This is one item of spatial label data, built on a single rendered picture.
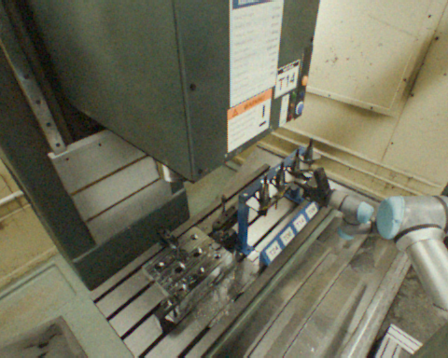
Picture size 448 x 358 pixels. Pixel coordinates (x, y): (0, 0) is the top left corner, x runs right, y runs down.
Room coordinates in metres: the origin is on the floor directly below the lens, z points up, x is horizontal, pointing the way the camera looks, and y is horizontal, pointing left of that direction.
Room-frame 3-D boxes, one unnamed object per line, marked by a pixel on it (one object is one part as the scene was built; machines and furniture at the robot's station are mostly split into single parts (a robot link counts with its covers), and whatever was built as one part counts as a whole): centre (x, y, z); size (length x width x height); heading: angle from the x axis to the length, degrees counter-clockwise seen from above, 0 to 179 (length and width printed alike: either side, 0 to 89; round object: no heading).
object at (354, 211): (0.77, -0.52, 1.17); 0.11 x 0.08 x 0.09; 46
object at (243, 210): (0.81, -0.08, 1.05); 0.10 x 0.05 x 0.30; 46
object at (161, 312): (0.50, 0.20, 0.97); 0.13 x 0.03 x 0.15; 136
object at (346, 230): (0.78, -0.53, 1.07); 0.11 x 0.08 x 0.11; 90
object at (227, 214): (0.98, -0.03, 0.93); 0.26 x 0.05 x 0.06; 141
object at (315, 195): (0.88, -0.40, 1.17); 0.12 x 0.08 x 0.09; 46
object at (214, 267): (0.69, 0.15, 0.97); 0.29 x 0.23 x 0.05; 136
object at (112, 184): (1.01, 0.45, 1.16); 0.48 x 0.05 x 0.51; 136
